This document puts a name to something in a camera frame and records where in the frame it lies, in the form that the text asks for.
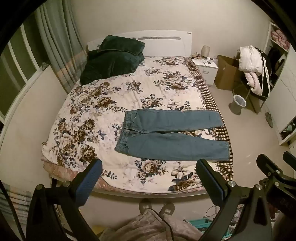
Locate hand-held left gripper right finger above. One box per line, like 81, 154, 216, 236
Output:
196, 159, 272, 241

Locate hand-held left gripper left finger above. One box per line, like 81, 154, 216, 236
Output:
26, 159, 103, 241

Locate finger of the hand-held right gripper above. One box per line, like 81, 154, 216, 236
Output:
283, 151, 296, 166
256, 153, 284, 179

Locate blue denim pants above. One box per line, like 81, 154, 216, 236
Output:
114, 109, 230, 162

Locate pair of grey shoes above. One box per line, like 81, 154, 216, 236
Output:
265, 111, 275, 128

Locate turquoise basket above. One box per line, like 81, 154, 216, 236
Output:
184, 218, 218, 232

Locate grey slipper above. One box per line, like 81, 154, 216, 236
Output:
159, 203, 175, 217
139, 199, 152, 214

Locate dark chair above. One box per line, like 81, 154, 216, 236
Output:
239, 76, 267, 114

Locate white wardrobe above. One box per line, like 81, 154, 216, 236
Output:
264, 22, 296, 146

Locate white mesh wastebasket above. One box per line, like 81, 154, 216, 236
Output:
232, 95, 246, 108

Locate person's fuzzy robe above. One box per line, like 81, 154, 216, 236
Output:
99, 209, 204, 241

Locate floral bed quilt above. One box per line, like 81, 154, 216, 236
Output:
42, 56, 234, 193

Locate striped cloth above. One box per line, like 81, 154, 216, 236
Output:
0, 188, 33, 223

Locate pink garment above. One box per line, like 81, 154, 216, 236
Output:
245, 71, 264, 96

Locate brown checked bed sheet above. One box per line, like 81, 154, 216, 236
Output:
187, 58, 234, 181

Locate brown cardboard box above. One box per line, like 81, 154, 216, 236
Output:
214, 55, 244, 91

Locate white nightstand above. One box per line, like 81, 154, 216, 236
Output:
191, 57, 219, 85

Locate dark green blanket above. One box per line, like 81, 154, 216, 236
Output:
80, 49, 145, 85

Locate pink folded blanket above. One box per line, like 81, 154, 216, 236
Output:
271, 29, 291, 50

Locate window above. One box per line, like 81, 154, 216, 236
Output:
0, 23, 40, 117

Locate grey-green curtain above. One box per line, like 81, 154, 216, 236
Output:
35, 0, 86, 93

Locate dark green pillow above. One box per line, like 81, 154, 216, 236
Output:
97, 35, 146, 56

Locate white bed headboard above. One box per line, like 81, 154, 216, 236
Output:
87, 30, 193, 57

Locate bed frame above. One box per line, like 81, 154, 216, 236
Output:
44, 162, 208, 200

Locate black bag with strap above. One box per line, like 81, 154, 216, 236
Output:
254, 47, 273, 98

